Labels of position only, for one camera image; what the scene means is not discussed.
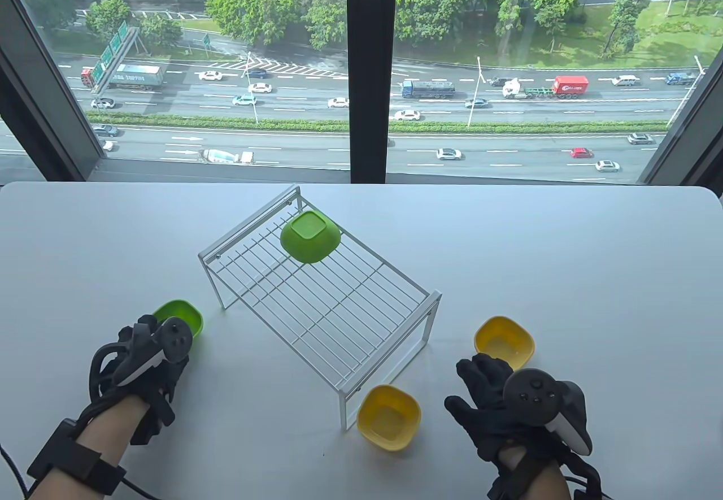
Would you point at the black window frame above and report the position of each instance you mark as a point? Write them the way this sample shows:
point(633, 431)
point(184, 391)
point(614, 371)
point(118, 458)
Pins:
point(373, 70)

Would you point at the person's left forearm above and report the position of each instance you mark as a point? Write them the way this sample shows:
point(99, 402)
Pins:
point(107, 438)

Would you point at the person's right forearm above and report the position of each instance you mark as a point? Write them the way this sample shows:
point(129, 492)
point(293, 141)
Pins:
point(536, 483)

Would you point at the black round tracking controller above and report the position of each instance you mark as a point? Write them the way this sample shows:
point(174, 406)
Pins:
point(175, 339)
point(531, 395)

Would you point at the person's left hand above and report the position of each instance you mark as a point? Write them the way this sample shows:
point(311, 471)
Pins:
point(164, 378)

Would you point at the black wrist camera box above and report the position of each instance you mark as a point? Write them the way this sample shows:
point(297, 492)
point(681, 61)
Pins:
point(51, 449)

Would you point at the yellow small dish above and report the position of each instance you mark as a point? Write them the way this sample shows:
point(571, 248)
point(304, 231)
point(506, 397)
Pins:
point(504, 342)
point(388, 418)

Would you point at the green small dish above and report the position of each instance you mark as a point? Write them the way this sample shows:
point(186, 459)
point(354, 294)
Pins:
point(310, 237)
point(181, 311)

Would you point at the person's right hand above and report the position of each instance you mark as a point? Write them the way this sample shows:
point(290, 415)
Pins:
point(480, 392)

